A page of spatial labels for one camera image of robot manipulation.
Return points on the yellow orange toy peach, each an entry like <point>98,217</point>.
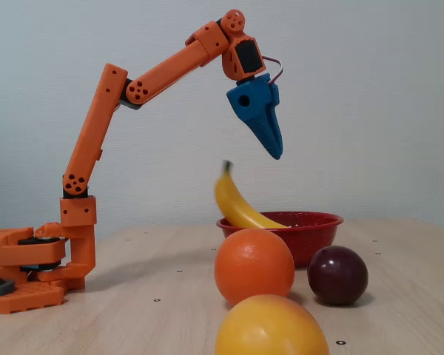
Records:
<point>270,329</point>

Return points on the orange toy fruit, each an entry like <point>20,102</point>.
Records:
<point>253,262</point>

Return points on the orange robot base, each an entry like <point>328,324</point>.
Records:
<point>7,253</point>

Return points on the red speckled bowl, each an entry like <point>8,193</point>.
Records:
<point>311,231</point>

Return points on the dark purple toy plum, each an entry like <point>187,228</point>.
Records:
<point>336,275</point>

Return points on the yellow toy banana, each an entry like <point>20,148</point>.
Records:
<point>233,207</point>

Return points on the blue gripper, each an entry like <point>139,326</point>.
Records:
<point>254,101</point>

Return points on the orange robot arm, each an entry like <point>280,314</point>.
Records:
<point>89,148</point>

